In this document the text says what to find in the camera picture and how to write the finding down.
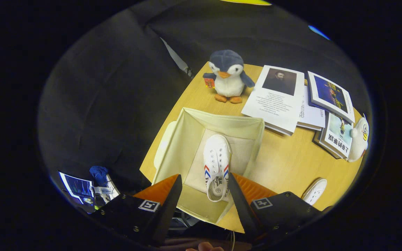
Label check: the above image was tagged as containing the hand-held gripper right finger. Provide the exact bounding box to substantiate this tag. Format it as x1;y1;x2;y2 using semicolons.
228;173;330;244

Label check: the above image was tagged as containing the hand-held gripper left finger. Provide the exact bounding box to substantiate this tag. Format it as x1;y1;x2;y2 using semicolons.
91;174;183;246

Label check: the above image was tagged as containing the white canvas shoe striped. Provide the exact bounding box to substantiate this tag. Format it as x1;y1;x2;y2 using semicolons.
203;134;232;203
301;178;328;205

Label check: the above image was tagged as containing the beige fabric storage box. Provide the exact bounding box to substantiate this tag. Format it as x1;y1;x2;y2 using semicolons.
151;107;266;224

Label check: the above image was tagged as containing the white stand device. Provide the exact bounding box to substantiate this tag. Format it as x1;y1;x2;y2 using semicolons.
94;174;120;201

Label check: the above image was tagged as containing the blue cloth object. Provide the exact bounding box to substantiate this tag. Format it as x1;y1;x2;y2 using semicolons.
89;166;109;188

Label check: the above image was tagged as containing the computer monitor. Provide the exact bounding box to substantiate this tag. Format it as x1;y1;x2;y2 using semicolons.
58;170;96;205

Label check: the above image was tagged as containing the portrait cover book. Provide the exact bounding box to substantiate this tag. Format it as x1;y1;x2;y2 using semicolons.
241;65;305;136

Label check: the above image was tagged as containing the white paper booklet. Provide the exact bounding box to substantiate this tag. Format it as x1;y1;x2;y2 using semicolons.
297;85;326;132

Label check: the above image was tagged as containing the pale green cover book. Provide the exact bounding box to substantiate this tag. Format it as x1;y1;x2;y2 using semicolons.
313;112;354;160

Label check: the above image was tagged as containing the penguin plush toy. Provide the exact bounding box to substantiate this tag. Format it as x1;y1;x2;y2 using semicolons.
203;50;255;104

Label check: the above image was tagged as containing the white duck plush toy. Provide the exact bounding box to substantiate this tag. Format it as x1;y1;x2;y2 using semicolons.
346;115;370;163

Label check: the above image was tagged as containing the blue picture cover book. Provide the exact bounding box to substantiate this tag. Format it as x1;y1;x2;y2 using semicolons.
307;71;356;124

